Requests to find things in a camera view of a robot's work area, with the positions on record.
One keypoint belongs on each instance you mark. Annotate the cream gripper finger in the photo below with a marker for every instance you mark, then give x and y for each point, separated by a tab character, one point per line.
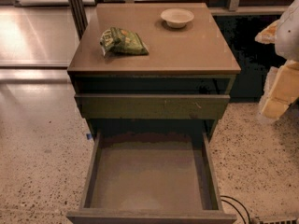
281	89
268	34

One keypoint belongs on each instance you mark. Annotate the green jalapeno chip bag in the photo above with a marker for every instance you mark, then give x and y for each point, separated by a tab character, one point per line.
121	41

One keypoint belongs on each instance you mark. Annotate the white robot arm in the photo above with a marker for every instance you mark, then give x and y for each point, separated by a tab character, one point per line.
287	34

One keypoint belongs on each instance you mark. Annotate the brown drawer cabinet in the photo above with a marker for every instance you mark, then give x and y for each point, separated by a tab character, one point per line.
192	60

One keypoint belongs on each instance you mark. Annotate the open lower drawer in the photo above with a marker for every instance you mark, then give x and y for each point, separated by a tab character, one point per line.
151	179

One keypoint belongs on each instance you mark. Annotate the closed upper drawer front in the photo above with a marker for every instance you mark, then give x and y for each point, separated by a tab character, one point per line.
151	106

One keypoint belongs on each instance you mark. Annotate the white ceramic bowl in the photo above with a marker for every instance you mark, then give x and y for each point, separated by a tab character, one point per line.
177	17

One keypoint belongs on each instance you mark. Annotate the blue tape piece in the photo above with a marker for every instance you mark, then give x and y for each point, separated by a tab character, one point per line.
89	136

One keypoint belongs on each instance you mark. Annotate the dark metal post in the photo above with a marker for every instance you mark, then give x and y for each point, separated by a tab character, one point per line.
79	16

